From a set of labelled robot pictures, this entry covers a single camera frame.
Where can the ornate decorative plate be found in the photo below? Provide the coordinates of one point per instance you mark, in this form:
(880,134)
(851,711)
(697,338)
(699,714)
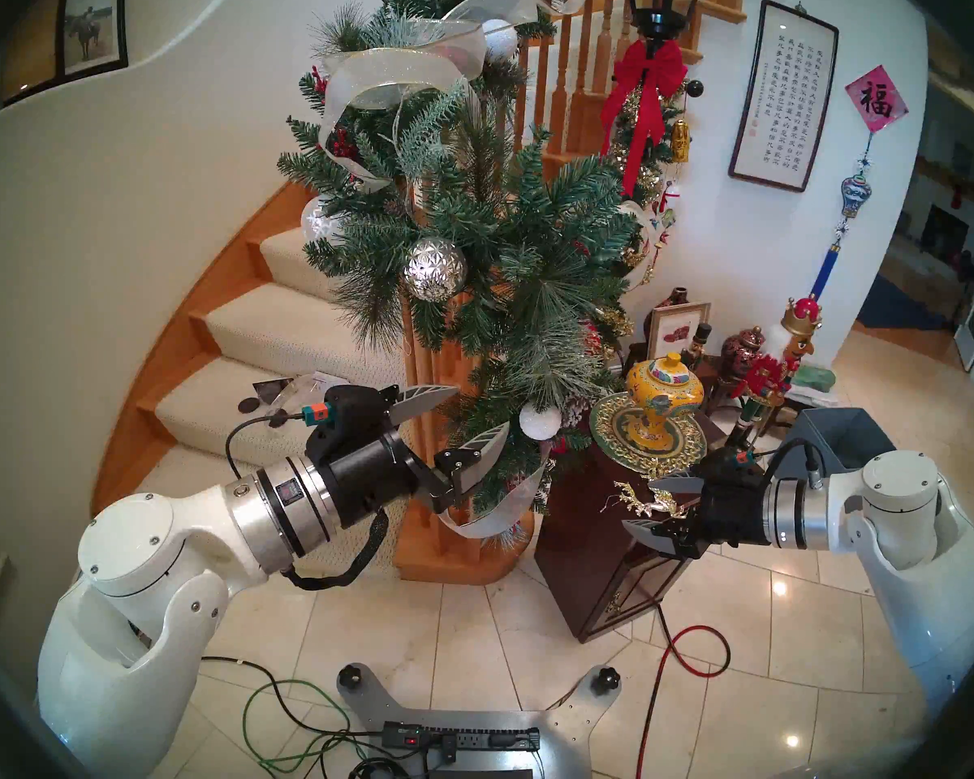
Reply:
(609,432)

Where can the clear plastic bag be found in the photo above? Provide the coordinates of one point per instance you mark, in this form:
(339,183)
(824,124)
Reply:
(316,382)

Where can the small black nutcracker figurine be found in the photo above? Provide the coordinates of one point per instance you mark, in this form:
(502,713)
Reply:
(700,339)

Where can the red velvet bow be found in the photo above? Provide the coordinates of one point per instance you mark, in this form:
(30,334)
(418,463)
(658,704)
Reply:
(649,75)

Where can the green pine garland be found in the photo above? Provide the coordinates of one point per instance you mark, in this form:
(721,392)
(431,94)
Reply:
(527,250)

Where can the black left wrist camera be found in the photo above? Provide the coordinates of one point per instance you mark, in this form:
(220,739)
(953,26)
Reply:
(353,416)

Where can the small santa hanging ornament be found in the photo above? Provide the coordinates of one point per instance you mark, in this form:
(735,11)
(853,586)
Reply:
(667,197)

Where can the green jade carving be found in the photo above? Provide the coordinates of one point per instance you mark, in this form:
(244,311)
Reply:
(816,377)

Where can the frosted pine cone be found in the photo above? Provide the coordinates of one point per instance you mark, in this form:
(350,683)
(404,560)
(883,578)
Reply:
(573,412)

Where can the red berry sprig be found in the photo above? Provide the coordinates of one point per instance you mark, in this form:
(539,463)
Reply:
(341,144)

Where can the dark red lidded jar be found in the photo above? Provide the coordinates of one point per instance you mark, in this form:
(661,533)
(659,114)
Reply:
(743,351)

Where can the framed horse picture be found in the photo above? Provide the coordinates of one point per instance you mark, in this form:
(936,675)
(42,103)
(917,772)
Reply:
(91,31)

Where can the tall red nutcracker figurine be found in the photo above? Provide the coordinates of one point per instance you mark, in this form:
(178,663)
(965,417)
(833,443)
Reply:
(799,319)

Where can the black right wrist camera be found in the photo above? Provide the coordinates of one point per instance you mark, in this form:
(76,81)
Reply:
(726,465)

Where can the silver faceted ball ornament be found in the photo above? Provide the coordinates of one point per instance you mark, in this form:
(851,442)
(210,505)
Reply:
(435,270)

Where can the gold glitter reindeer ornament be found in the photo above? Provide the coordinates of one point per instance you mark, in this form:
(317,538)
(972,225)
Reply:
(657,503)

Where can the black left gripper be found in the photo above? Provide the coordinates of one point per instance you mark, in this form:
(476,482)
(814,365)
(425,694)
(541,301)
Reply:
(365,481)

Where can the small black ball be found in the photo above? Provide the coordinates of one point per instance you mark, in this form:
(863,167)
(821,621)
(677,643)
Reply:
(694,88)

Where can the red diamond fu sign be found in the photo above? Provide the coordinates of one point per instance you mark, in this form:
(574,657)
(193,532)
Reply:
(877,100)

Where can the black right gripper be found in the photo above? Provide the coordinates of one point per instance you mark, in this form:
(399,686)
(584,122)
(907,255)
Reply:
(730,514)

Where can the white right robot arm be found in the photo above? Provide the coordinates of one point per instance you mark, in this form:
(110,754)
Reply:
(901,493)

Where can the black base plate knob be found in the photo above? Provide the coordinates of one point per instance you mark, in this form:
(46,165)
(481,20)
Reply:
(351,675)
(605,680)

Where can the framed calligraphy scroll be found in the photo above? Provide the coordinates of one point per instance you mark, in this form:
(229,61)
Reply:
(783,96)

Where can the black lantern lamp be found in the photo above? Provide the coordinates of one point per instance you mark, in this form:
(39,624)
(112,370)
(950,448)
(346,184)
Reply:
(665,2)

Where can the blue vase charm with tassel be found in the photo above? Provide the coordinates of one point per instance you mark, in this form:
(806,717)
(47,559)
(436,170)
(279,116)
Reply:
(855,195)

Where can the dark wooden cabinet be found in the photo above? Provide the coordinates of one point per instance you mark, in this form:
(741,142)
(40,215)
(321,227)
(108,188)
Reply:
(592,558)

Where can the carpeted wooden staircase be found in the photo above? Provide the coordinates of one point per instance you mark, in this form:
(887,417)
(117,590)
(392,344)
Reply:
(292,331)

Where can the gold bell ornament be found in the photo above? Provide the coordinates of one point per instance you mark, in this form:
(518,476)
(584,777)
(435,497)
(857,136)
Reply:
(680,140)

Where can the yellow porcelain lidded jar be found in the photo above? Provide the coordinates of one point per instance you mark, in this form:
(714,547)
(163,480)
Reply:
(657,392)

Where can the grey square bin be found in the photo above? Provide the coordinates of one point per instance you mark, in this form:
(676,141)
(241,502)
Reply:
(844,436)

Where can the dark blue rug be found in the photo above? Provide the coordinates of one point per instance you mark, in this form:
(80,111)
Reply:
(897,307)

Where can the white glitter ball ornament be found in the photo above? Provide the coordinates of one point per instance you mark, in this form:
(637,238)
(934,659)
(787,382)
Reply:
(540,422)
(501,40)

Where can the dark slender vase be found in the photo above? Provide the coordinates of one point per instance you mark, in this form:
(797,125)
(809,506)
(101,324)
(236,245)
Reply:
(678,294)

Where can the black power strip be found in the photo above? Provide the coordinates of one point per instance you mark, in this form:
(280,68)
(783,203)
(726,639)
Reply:
(479,738)

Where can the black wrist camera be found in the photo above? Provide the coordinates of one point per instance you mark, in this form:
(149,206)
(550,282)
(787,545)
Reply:
(353,416)
(726,465)

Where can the brown framed picture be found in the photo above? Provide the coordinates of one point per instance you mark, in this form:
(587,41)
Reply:
(28,55)

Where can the small tabletop picture frame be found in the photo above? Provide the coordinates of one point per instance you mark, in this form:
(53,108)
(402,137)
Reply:
(674,331)

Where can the black fireplace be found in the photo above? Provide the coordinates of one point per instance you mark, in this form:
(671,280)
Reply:
(944,232)

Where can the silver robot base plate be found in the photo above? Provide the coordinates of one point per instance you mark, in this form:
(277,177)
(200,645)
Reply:
(560,720)

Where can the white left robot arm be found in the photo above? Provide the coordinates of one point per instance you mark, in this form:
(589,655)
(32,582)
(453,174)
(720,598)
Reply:
(138,542)

